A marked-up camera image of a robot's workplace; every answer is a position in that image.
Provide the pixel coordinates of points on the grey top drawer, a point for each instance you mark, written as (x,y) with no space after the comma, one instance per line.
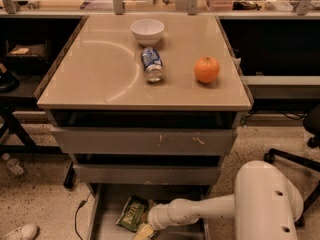
(141,141)

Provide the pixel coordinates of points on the orange fruit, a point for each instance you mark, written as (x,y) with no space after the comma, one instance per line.
(206,69)

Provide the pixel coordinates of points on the white bowl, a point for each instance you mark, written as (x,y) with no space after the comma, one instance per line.
(147,32)

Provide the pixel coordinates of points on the black office chair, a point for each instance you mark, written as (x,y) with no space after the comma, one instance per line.
(311,124)

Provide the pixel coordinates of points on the green jalapeno chip bag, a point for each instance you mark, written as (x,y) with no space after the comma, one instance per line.
(134,213)

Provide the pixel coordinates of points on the blue soda can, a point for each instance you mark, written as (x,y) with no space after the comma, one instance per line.
(152,65)

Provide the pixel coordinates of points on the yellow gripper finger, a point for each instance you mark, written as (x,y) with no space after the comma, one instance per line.
(145,232)

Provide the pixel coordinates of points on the grey drawer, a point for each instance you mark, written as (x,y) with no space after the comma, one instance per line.
(110,200)
(141,141)
(147,175)

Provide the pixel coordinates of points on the clear plastic bottle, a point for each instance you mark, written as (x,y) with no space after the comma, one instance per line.
(13,164)

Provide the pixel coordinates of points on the grey bottom drawer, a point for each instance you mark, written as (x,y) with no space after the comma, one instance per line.
(110,200)

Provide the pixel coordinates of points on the white sneaker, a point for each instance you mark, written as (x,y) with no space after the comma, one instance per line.
(25,232)

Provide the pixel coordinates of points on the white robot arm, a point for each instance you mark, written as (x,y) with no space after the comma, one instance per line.
(265,206)

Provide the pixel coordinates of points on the grey middle drawer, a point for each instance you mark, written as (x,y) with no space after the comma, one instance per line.
(147,175)

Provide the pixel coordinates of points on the grey drawer cabinet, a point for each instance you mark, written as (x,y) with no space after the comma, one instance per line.
(98,81)

